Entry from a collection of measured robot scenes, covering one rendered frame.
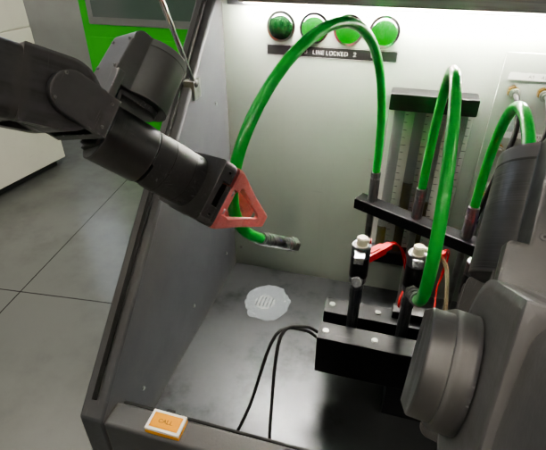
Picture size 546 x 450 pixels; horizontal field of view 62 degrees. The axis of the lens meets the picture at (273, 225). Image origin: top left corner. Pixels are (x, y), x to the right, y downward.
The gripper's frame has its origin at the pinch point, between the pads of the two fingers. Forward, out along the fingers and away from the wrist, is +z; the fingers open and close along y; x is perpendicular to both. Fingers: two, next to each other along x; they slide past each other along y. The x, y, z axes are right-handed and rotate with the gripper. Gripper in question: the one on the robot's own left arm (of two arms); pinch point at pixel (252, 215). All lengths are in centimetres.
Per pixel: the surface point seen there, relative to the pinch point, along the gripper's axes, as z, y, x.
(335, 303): 30.7, 9.2, 5.6
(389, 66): 21.3, 13.9, -35.2
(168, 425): 7.9, 6.4, 30.0
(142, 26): 44, 273, -91
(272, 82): -6.7, -1.7, -13.4
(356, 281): 22.0, 0.0, 1.0
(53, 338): 46, 159, 81
